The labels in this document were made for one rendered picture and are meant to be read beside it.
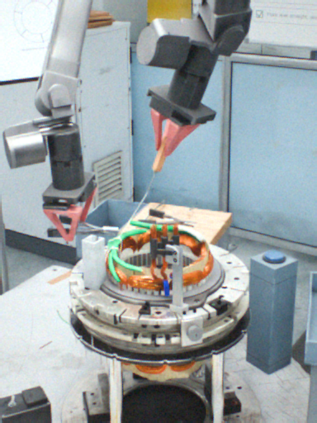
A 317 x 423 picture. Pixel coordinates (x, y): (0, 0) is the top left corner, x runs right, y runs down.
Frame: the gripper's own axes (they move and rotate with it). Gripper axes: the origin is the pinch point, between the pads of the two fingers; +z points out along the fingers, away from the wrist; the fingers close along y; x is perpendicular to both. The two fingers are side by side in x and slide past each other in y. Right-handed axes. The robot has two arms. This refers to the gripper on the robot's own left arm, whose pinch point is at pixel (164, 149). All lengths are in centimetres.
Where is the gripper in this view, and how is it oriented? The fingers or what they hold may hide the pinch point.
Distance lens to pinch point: 120.6
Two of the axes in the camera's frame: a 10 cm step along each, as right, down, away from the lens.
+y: 7.4, 5.3, -4.1
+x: 5.9, -2.3, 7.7
